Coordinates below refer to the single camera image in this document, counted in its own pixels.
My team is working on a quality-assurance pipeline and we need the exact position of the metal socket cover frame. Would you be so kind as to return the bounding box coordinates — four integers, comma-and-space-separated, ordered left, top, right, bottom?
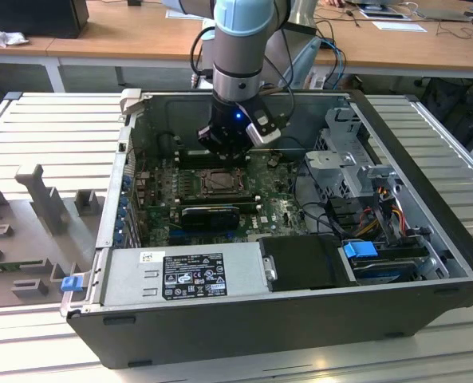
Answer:
201, 169, 245, 196

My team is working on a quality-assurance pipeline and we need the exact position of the CPU socket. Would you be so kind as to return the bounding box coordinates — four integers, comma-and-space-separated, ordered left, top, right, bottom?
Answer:
195, 166, 248, 199

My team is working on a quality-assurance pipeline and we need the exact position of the black RAM stick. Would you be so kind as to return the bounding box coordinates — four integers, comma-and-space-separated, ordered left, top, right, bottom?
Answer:
178, 194, 258, 207
179, 149, 223, 168

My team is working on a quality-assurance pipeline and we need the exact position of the black graphics card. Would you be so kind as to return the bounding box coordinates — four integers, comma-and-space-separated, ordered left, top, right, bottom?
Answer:
179, 205, 239, 231

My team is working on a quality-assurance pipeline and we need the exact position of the green motherboard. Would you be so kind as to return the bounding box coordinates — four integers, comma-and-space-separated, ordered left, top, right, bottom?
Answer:
134, 153, 321, 247

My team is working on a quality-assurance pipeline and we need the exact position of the pale blue teach pendant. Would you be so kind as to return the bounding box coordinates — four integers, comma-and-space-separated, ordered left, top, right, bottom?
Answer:
282, 36, 323, 89

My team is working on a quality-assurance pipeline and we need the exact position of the metal drive cage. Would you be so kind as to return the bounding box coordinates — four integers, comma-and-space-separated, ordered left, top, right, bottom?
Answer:
303, 105, 404, 200

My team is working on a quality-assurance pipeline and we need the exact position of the pale blue paper sheet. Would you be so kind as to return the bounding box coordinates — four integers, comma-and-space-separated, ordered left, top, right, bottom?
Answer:
165, 10, 205, 20

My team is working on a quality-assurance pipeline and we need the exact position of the wooden desk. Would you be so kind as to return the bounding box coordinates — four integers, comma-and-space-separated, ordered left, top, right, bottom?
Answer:
0, 0, 473, 81

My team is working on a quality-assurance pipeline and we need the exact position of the black plastic shroud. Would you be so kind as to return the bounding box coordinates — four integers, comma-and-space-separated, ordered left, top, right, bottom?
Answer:
258, 234, 359, 292

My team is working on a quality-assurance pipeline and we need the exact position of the silver power supply unit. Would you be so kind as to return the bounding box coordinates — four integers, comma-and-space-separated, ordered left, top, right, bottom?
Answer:
100, 242, 275, 306

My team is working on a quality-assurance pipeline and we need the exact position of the white paper sheet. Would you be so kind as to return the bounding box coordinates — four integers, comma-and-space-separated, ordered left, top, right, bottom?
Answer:
371, 20, 428, 34

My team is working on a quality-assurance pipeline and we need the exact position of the black PC case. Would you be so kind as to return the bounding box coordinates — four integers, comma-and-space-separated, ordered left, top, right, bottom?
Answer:
60, 88, 473, 370

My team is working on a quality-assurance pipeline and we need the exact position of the hard disk drive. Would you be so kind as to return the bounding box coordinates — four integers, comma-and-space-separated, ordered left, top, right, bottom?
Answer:
349, 257, 420, 285

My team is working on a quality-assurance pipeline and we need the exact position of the black office chair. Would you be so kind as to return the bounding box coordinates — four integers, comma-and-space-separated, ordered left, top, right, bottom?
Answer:
417, 77, 473, 152

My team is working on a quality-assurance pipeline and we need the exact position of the black computer box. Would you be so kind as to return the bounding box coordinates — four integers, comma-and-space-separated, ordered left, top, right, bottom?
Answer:
0, 0, 90, 40

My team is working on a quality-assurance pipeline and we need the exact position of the grey parts rack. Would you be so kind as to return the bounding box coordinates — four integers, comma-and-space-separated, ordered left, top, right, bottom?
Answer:
0, 163, 106, 310

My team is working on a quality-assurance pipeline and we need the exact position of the crumpled white paper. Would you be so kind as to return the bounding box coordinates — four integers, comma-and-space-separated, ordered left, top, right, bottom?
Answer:
0, 22, 30, 48

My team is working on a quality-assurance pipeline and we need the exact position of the green RAM stick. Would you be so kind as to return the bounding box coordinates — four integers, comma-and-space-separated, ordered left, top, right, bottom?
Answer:
0, 261, 48, 274

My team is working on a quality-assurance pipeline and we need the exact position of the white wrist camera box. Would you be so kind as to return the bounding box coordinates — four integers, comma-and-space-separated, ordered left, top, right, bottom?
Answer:
244, 113, 282, 147

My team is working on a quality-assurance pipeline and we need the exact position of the grey case latch handle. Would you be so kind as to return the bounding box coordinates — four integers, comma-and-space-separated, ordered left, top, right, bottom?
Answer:
119, 88, 143, 117

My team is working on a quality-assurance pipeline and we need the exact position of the blue cable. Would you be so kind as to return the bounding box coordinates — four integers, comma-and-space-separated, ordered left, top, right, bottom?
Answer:
320, 38, 347, 91

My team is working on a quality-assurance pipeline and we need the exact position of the blue disk carrier handle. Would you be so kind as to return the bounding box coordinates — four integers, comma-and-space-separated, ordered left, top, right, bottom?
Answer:
342, 239, 377, 263

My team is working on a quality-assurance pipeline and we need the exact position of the red yellow wire bundle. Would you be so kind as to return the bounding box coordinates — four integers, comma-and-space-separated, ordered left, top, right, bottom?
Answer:
355, 201, 405, 237

